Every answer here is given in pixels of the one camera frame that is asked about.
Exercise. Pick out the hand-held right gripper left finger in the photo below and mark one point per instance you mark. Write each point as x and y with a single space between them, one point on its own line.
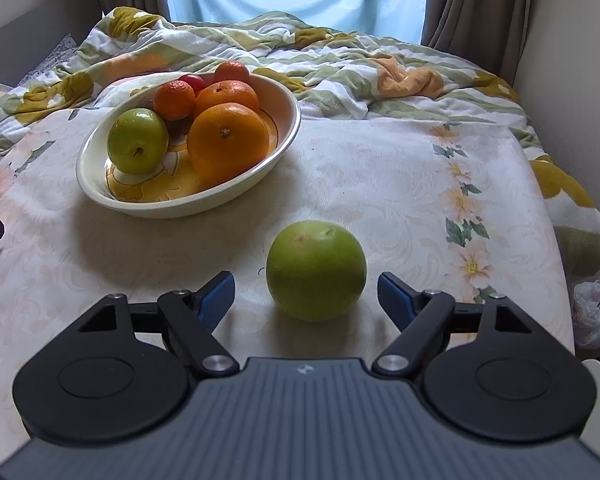
217 297

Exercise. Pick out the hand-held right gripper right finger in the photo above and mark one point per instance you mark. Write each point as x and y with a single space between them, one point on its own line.
395 297

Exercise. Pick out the large green apple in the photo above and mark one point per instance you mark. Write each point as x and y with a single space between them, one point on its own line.
315 270

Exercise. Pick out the cream ceramic bowl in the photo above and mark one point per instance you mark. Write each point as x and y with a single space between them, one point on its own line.
145 206

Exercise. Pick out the large orange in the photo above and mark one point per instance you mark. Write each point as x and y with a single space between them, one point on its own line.
227 142

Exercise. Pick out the small green apple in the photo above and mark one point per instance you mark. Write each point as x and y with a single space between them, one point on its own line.
137 140

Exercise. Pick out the tangerine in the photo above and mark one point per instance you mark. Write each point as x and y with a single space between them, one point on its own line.
175 101
231 71

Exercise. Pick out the white floral tablecloth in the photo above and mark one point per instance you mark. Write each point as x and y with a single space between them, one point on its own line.
380 185

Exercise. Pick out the small printed packet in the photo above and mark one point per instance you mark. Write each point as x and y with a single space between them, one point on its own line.
1 94

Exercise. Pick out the grey speckled bedsheet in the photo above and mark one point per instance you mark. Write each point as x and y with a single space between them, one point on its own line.
55 57

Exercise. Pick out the grey bed side panel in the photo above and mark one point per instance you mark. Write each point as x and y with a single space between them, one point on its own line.
30 35

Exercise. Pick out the white plastic bag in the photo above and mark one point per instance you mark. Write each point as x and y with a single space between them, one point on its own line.
595 312

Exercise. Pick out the small red tomato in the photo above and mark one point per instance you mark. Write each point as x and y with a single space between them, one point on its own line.
194 82

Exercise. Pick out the white rounded object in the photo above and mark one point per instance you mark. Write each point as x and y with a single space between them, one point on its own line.
596 400

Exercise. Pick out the floral striped blanket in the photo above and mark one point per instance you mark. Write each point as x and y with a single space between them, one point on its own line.
330 60

